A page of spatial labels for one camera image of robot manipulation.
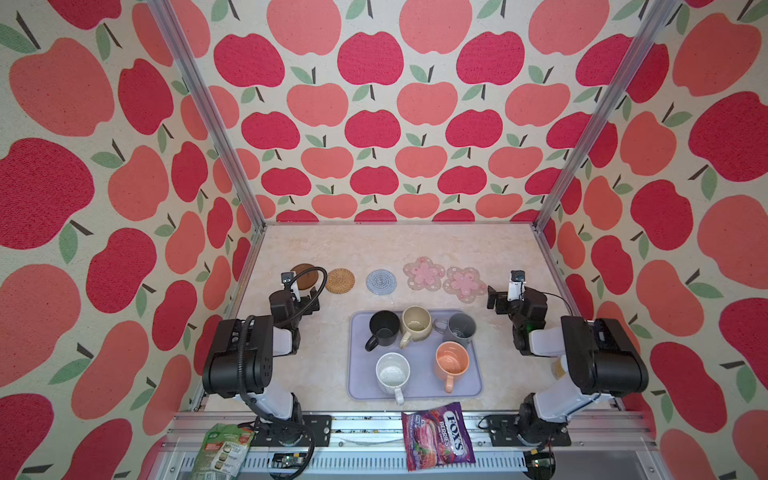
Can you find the corner aluminium post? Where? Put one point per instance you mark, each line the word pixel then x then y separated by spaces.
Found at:
pixel 654 22
pixel 173 34

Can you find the black mug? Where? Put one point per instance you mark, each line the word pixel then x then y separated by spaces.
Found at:
pixel 384 326

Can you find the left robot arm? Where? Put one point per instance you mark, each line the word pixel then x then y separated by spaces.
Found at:
pixel 240 364

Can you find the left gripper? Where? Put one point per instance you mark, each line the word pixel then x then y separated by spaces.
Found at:
pixel 306 302

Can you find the yellow jar white lid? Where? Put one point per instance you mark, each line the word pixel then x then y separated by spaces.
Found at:
pixel 560 367

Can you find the aluminium front rail frame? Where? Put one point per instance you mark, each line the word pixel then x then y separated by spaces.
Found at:
pixel 605 444

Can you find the purple Fox's candy bag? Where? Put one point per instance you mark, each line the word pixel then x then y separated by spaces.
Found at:
pixel 436 437

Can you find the brown wooden round coaster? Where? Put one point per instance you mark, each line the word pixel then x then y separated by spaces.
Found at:
pixel 307 276

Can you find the cream beige mug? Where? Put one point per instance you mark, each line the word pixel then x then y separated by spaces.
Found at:
pixel 416 325

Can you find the right corner aluminium post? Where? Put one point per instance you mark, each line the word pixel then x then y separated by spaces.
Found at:
pixel 654 22

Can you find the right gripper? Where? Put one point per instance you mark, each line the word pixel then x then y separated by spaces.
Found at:
pixel 498 299

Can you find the lavender tray mat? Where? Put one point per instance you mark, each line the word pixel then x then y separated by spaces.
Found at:
pixel 423 384

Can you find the woven rattan round coaster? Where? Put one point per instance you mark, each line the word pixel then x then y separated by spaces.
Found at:
pixel 340 281

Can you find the pink flower coaster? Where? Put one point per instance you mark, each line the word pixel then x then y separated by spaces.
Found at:
pixel 464 283
pixel 424 274

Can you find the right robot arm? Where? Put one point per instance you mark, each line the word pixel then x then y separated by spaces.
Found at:
pixel 601 363

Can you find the peach orange mug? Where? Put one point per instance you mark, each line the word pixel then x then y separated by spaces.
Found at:
pixel 451 362

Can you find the grey mug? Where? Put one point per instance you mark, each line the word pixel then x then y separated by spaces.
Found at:
pixel 459 328

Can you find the green snack packet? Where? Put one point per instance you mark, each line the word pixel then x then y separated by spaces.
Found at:
pixel 223 452

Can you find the left corner aluminium post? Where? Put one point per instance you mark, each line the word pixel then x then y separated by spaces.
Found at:
pixel 173 34

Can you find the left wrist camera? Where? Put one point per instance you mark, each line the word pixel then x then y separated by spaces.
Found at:
pixel 289 282

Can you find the white mug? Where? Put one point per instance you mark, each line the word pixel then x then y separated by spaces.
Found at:
pixel 393 373

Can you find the grey woven round coaster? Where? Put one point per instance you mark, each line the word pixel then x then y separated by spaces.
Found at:
pixel 381 282

